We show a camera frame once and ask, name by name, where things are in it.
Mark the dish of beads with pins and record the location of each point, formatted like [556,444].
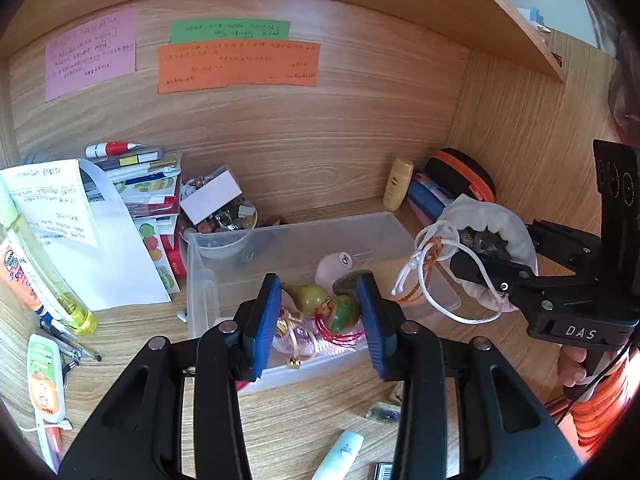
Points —
[235,221]

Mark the pink clear plastic bag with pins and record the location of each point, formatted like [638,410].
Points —
[300,340]

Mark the green round gourd pendant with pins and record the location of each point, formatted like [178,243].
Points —
[342,315]

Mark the red and white marker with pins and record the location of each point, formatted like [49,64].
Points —
[110,149]

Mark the small brown object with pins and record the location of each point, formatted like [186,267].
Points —
[275,220]

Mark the small clear plastic item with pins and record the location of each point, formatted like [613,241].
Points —
[382,412]

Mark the wooden desktop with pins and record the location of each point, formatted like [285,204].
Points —
[300,410]

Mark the dark grey round object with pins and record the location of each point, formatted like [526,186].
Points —
[350,282]

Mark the blue cylinder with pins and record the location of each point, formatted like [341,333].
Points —
[425,200]

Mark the yellow sunscreen bottle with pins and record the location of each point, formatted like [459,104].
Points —
[398,182]

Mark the yellow green gourd pendant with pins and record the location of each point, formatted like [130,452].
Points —
[310,300]

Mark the small white cardboard box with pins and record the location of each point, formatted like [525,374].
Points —
[210,195]

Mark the black and white small box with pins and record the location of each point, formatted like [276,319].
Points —
[384,471]

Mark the person's right hand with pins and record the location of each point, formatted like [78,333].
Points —
[572,370]

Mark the small metal clip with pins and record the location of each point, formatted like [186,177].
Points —
[182,315]

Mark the wooden shelf board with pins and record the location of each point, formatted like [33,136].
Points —
[515,20]

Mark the white ceramic bowl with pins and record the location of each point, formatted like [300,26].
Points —
[220,249]

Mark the green orange packet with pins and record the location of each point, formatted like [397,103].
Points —
[45,385]

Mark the pale pink round ball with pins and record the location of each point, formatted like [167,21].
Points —
[330,267]

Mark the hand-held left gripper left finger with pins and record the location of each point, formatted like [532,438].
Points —
[265,325]

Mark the orange and white pen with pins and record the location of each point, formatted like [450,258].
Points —
[54,442]

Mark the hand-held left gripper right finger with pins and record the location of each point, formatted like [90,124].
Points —
[372,325]

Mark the bundle of dark pens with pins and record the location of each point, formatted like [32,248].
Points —
[70,340]

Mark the orange sticky note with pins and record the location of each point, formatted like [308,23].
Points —
[240,67]

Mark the clear plastic storage box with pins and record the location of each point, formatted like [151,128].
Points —
[225,290]

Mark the green sticky note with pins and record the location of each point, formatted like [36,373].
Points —
[230,32]

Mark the pink sticky note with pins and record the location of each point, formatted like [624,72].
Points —
[90,55]

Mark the stack of colourful books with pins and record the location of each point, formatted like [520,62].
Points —
[150,190]

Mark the pale blue white tube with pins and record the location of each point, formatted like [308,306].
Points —
[340,455]

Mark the yellow liquid spray bottle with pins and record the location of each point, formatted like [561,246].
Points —
[75,310]

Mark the white paper sheets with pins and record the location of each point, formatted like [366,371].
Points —
[120,260]

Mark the person's dark hair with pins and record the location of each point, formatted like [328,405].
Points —
[620,60]

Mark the handwritten white paper note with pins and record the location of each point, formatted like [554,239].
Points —
[50,200]

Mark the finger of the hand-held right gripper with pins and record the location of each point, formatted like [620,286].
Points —
[565,247]
[495,275]

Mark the orange cream tube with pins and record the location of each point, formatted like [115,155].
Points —
[17,275]

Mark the black and orange zip case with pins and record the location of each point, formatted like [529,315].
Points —
[460,165]

